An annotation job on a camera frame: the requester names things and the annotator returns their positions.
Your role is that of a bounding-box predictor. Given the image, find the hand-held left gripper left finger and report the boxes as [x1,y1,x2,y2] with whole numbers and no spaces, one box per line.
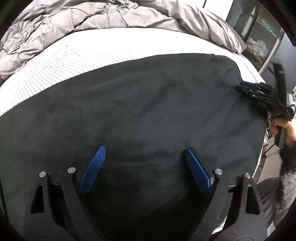
[22,146,106,241]

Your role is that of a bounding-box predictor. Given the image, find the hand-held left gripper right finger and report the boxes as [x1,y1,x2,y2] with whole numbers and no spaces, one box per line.
[184,147,269,241]

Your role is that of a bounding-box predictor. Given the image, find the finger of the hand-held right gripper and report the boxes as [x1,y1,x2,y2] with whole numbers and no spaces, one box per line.
[240,81,273,93]
[236,85,274,100]

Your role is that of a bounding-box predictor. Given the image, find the black pants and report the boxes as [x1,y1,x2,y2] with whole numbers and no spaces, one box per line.
[0,53,269,241]

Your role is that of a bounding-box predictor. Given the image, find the person's right hand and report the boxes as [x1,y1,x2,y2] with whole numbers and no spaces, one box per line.
[270,116,296,149]

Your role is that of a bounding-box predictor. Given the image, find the glass door wardrobe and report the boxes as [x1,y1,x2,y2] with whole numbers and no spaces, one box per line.
[225,0,285,75]

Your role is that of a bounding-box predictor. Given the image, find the white honeycomb mattress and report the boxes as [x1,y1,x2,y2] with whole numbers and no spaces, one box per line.
[0,28,269,234]

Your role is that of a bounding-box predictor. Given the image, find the grey duvet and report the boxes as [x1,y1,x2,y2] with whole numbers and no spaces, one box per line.
[0,0,245,80]

